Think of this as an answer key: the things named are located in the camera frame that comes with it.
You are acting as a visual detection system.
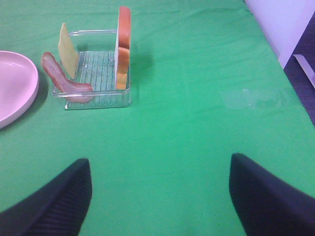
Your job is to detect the pink round plate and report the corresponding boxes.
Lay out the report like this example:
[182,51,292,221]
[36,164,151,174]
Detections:
[0,51,39,128]

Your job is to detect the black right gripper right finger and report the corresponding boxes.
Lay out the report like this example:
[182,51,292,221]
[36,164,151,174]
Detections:
[229,153,315,236]

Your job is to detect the toy bread slice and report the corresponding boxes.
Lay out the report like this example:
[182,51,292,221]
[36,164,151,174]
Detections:
[115,6,131,90]

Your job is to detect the yellow toy cheese slice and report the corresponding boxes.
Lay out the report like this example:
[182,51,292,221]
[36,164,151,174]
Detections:
[58,23,79,79]

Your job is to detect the green tablecloth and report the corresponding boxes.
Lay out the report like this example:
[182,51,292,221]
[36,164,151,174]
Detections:
[0,0,315,236]

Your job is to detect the wavy toy bacon strip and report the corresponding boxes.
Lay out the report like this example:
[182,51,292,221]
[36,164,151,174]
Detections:
[41,52,93,93]

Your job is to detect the right clear plastic tray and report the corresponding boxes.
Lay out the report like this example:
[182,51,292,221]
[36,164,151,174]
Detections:
[52,29,131,110]

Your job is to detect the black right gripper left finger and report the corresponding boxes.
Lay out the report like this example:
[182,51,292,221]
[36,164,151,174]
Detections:
[0,158,92,236]

